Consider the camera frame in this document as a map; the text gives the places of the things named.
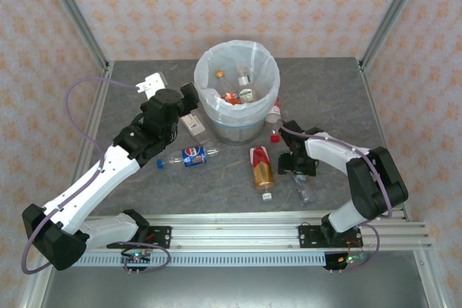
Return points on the clear bottle white label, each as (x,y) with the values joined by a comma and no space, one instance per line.
(193,124)

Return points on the aluminium base beam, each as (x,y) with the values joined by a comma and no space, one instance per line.
(234,232)

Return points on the clear bottle red cap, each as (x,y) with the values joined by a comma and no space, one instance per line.
(276,106)

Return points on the copper and red plastic bottle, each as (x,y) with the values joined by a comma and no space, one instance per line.
(262,174)

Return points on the small circuit board with LEDs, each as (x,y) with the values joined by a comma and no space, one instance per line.
(137,257)
(348,259)

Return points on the crushed clear plastic bottle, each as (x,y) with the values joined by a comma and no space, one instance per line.
(303,192)

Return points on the aluminium table side rail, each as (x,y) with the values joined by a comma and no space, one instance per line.
(375,106)
(97,106)

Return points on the Pepsi bottle blue cap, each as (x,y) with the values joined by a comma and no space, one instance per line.
(193,156)

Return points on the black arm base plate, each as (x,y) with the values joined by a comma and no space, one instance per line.
(162,236)
(308,236)

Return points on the white trash bin with liner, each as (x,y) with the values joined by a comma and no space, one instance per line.
(216,113)

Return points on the small clear bottle grey cap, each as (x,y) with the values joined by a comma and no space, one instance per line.
(243,78)

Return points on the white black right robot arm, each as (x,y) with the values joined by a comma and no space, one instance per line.
(332,149)

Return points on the green white labelled bottle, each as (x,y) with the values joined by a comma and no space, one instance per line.
(247,96)

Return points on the clear plastic bin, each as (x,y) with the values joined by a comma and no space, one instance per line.
(234,135)

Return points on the aluminium frame post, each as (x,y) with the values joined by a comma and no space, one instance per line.
(391,16)
(76,16)

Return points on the grey metal shelf plate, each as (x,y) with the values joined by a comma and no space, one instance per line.
(231,290)

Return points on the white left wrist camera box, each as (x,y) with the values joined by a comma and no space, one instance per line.
(151,82)

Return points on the clear bottle orange cap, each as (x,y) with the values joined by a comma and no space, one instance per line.
(219,75)

